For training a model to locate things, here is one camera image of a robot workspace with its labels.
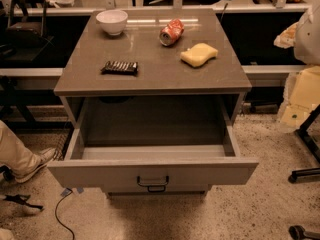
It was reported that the black chair base leg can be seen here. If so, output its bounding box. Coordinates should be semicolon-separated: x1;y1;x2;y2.
288;105;320;183

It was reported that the black tool on floor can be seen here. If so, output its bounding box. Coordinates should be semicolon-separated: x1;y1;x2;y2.
0;195;43;211

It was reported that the yellow sponge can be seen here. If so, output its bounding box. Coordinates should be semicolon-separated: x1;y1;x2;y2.
180;43;218;68

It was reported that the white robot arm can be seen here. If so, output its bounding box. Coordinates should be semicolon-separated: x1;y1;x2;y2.
294;3;320;65

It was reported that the grey drawer cabinet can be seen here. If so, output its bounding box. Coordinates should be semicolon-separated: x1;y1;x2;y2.
53;7;253;198

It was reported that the dark snack bar wrapper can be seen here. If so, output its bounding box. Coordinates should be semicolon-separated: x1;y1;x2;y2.
101;61;138;76

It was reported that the grey sneaker shoe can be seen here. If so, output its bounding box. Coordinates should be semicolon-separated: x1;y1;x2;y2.
12;148;55;183

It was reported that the blue tape cross mark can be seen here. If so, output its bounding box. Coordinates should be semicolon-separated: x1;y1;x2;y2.
60;187;84;197

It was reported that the white ceramic bowl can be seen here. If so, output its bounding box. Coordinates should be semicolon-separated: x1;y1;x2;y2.
96;9;128;36

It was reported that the grey top drawer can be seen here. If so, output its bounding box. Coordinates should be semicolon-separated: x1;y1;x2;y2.
49;96;258;195

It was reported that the black caster wheel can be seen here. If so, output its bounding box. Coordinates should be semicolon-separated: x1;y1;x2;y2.
289;225;320;240

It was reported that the beige trouser leg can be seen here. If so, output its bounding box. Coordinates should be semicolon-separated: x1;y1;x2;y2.
0;121;29;170

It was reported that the crushed red soda can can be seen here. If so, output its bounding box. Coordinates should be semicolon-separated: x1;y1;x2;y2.
159;19;184;46

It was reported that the black chair left background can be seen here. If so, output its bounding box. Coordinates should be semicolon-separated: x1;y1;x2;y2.
0;0;54;65

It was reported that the black floor cable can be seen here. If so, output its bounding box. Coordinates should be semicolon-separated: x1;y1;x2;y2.
54;191;76;240

